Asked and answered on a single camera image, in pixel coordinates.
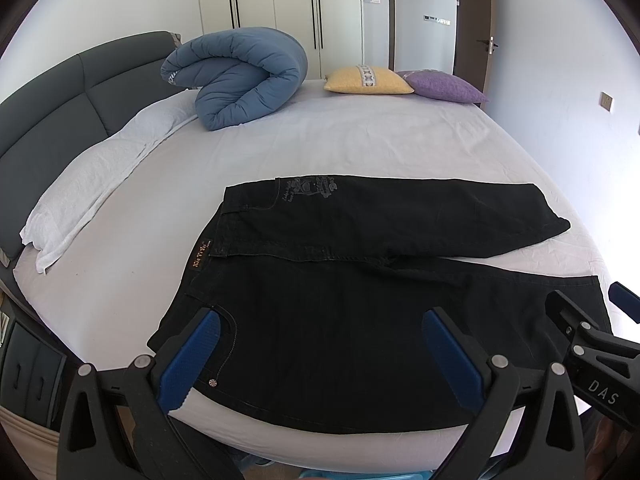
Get black denim pants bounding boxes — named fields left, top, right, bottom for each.
left=149, top=176, right=610, bottom=434

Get white bed mattress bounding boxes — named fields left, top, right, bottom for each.
left=11, top=78, right=614, bottom=460

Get dark bedside cabinet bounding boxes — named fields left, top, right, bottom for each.
left=1, top=308, right=66, bottom=430

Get white pillow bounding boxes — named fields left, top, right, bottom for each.
left=20, top=90, right=198, bottom=274

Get purple cushion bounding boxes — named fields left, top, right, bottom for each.
left=397, top=70, right=488, bottom=104

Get brown door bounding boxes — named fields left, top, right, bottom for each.
left=454, top=0, right=498, bottom=93

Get blue folded duvet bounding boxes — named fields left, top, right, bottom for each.
left=160, top=27, right=308, bottom=131

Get yellow cushion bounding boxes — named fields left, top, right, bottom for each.
left=324, top=65, right=414, bottom=96

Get white wardrobe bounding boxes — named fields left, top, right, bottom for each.
left=198, top=0, right=380, bottom=79

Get wall socket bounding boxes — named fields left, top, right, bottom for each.
left=599, top=92, right=613, bottom=112

